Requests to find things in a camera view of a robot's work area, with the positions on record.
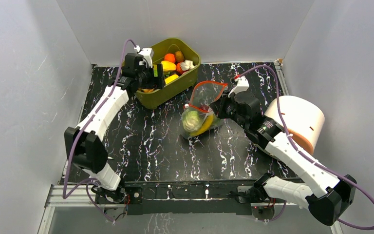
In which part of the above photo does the dark purple fruit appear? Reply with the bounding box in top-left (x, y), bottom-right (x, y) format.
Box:
top-left (200, 105), bottom-right (210, 113)

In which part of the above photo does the yellow banana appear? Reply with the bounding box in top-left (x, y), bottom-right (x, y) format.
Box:
top-left (189, 114), bottom-right (215, 137)

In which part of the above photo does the clear zip top bag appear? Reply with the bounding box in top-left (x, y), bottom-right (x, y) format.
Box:
top-left (181, 81), bottom-right (227, 139)

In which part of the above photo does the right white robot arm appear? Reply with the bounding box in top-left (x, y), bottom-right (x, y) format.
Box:
top-left (211, 91), bottom-right (356, 226)

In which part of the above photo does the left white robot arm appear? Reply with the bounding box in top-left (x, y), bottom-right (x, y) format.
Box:
top-left (64, 48), bottom-right (165, 203)

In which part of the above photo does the yellow bell pepper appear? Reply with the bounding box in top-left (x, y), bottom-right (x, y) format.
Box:
top-left (160, 60), bottom-right (176, 73)

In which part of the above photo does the olive green plastic bin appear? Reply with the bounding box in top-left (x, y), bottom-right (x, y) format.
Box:
top-left (119, 37), bottom-right (202, 110)

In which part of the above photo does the round orange fruit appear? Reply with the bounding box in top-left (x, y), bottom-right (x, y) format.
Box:
top-left (164, 53), bottom-right (176, 64)

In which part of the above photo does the wrinkled orange red fruit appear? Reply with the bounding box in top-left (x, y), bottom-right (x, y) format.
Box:
top-left (176, 62), bottom-right (184, 76)

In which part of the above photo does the brown kiwi fruit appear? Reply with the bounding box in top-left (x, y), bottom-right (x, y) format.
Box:
top-left (174, 51), bottom-right (185, 63)

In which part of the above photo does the white orange cylinder drum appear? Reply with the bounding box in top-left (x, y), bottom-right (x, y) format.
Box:
top-left (264, 96), bottom-right (325, 155)

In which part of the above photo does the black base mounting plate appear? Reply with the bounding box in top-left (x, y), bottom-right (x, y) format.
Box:
top-left (125, 179), bottom-right (268, 215)

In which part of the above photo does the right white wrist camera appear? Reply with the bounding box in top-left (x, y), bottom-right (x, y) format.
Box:
top-left (228, 76), bottom-right (249, 97)

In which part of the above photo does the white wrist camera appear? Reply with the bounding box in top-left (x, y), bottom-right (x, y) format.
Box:
top-left (228, 76), bottom-right (249, 97)
top-left (138, 47), bottom-right (154, 68)

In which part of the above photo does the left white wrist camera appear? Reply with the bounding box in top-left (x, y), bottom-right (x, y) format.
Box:
top-left (138, 47), bottom-right (154, 68)

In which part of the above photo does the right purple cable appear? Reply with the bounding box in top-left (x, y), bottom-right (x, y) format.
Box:
top-left (234, 64), bottom-right (374, 231)

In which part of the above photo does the purple cable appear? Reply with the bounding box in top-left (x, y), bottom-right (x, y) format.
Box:
top-left (234, 64), bottom-right (374, 231)
top-left (61, 39), bottom-right (141, 223)

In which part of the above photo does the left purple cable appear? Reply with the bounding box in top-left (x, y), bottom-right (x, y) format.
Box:
top-left (61, 39), bottom-right (141, 223)

